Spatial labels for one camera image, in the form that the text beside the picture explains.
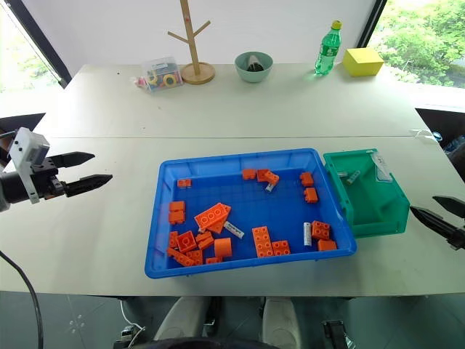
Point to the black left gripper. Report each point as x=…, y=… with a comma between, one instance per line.
x=45, y=178

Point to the yellow box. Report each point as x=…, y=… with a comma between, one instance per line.
x=363, y=62

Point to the light grey rounded leg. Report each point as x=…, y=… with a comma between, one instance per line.
x=281, y=323
x=179, y=320

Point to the small orange building block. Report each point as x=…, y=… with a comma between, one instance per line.
x=184, y=183
x=310, y=195
x=176, y=217
x=214, y=260
x=204, y=240
x=196, y=256
x=173, y=240
x=177, y=206
x=249, y=174
x=261, y=175
x=273, y=177
x=327, y=245
x=307, y=179

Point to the small pink toy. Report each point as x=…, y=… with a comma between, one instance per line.
x=136, y=81

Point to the clear box of colourful toys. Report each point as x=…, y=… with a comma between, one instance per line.
x=163, y=76

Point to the pale green bowl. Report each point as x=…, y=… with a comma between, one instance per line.
x=253, y=72

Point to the orange square toy brick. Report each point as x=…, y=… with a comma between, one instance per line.
x=186, y=241

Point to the green plastic soda bottle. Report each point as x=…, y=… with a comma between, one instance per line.
x=327, y=51

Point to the green plastic bin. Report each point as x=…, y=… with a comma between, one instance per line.
x=367, y=203

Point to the black clamp under table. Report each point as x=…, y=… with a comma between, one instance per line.
x=335, y=334

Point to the long orange toy brick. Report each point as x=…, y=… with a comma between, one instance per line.
x=179, y=256

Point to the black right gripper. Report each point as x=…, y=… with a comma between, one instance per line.
x=459, y=240

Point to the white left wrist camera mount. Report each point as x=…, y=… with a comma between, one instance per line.
x=25, y=145

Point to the blue plastic tray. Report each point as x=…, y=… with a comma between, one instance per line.
x=250, y=211

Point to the wooden tree stand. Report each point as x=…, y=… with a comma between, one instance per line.
x=196, y=54

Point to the black window frame bar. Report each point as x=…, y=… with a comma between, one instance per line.
x=40, y=43
x=372, y=22

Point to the black object in bowl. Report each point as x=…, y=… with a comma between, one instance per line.
x=255, y=65

